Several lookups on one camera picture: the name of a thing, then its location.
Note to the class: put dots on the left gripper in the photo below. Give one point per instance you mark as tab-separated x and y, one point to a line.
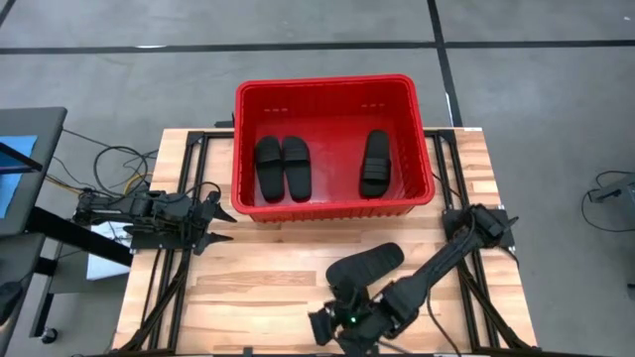
201	218

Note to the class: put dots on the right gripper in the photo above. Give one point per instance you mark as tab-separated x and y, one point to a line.
357	327

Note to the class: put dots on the black rubber slide sandal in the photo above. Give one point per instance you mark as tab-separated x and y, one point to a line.
270	183
297	183
375	163
372	260

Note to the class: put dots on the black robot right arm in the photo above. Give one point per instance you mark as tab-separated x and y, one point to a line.
436	268

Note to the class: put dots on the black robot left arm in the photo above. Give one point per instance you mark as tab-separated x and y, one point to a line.
129	208

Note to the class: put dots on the red plastic bin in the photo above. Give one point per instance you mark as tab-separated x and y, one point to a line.
337	149

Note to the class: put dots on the black desk leg bar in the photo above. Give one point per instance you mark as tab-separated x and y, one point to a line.
79	238

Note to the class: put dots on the grey side desk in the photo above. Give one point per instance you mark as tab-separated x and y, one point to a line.
49	149

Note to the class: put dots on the black caster wheel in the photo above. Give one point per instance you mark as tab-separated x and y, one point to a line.
48	335

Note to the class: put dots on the grey floor device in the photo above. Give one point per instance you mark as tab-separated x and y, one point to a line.
620	188

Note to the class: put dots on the black aluminium frame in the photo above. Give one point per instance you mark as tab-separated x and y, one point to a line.
446	135
194	135

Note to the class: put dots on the black table edge bracket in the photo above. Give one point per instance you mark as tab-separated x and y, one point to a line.
247	350

